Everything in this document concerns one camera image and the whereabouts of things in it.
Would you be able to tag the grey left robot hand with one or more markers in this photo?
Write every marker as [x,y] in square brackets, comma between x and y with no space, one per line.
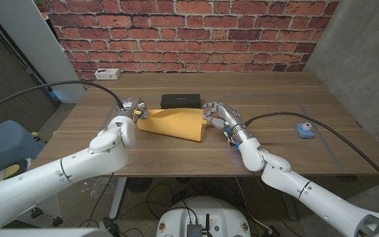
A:
[132,105]

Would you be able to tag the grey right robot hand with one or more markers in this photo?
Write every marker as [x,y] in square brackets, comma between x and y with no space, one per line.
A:
[230,116]

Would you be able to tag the yellow manila envelope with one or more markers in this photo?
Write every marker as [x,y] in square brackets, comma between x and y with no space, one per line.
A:
[176,123]

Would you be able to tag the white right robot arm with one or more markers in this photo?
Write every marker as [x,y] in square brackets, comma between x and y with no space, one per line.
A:
[324,204]

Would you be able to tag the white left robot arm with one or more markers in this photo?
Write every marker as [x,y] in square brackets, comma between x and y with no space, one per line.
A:
[44,181]

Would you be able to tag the black rectangular box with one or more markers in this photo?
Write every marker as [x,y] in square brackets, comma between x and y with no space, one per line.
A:
[180,100]

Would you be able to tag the white power strip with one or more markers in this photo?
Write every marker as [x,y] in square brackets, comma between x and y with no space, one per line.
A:
[108,74]

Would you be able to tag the round black fan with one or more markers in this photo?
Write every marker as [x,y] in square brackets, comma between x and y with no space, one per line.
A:
[139,185]

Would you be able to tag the printed brick backdrop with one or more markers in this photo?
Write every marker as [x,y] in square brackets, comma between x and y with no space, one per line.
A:
[192,36]

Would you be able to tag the white table leg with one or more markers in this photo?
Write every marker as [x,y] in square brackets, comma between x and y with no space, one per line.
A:
[117,197]

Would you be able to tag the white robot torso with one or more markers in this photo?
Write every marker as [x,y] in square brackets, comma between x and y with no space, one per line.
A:
[206,210]

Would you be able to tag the small yellow-green ball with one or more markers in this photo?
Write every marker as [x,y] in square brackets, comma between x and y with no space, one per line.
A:
[35,134]

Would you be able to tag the white pillar panel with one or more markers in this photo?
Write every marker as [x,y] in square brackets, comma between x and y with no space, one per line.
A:
[38,49]

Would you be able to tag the black and yellow pedal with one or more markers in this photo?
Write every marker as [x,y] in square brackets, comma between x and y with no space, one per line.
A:
[13,169]

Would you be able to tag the blue toy camera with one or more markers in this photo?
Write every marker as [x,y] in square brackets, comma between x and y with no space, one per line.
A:
[305,130]

